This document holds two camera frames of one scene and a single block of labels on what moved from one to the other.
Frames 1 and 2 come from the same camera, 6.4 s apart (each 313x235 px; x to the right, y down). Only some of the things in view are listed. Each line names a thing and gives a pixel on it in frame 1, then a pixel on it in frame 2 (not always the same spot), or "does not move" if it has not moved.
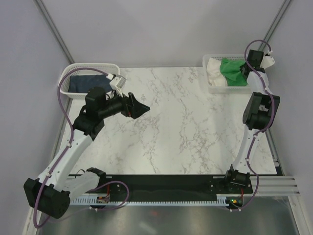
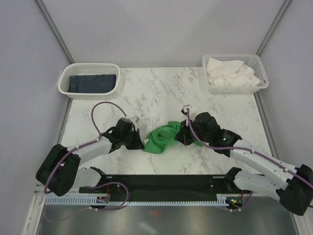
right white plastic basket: x=225 y=89 does not move
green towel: x=230 y=69 to x=161 y=137
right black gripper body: x=242 y=66 to x=188 y=135
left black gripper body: x=118 y=105 to x=131 y=141
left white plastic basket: x=109 y=68 does not move
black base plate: x=170 y=186 does not move
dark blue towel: x=84 y=83 does not move
